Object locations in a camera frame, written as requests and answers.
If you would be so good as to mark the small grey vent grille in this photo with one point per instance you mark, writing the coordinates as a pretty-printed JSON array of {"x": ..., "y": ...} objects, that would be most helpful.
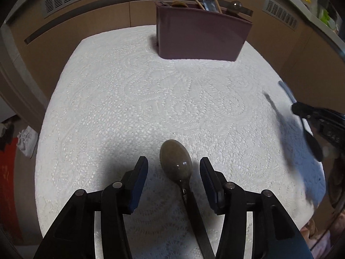
[{"x": 280, "y": 13}]

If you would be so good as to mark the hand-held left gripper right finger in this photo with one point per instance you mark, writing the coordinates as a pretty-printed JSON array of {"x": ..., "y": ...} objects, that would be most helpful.
[{"x": 211, "y": 186}]

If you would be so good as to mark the shiny metal spoon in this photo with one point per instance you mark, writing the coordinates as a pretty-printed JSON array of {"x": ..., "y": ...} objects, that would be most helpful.
[{"x": 209, "y": 4}]

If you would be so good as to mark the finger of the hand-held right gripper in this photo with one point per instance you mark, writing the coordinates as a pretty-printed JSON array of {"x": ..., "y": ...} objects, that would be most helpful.
[
  {"x": 287, "y": 91},
  {"x": 315, "y": 147}
]

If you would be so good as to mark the white lace tablecloth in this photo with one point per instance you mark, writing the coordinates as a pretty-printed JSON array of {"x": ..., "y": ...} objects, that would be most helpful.
[{"x": 134, "y": 99}]

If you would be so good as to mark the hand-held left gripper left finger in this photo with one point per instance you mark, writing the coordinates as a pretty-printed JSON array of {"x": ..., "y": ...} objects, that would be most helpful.
[{"x": 137, "y": 186}]

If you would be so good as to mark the red object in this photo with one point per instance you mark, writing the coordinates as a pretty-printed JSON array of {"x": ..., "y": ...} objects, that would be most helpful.
[{"x": 8, "y": 188}]

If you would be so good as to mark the mauve utensil holder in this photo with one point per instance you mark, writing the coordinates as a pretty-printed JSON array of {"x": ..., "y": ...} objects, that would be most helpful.
[{"x": 199, "y": 35}]

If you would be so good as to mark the green plastic bag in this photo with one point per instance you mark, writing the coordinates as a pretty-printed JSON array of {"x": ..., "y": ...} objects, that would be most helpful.
[{"x": 324, "y": 16}]

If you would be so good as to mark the wooden cabinet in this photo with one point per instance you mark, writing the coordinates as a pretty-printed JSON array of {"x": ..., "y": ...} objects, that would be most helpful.
[{"x": 113, "y": 16}]

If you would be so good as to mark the round-bowled metal spoon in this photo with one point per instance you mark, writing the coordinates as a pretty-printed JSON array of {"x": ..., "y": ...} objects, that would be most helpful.
[{"x": 237, "y": 6}]

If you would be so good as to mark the white sneaker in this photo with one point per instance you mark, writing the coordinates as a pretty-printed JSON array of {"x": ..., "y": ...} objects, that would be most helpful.
[{"x": 27, "y": 141}]

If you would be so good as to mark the black utensil caddy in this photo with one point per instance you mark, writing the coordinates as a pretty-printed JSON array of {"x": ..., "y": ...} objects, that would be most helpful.
[{"x": 327, "y": 4}]

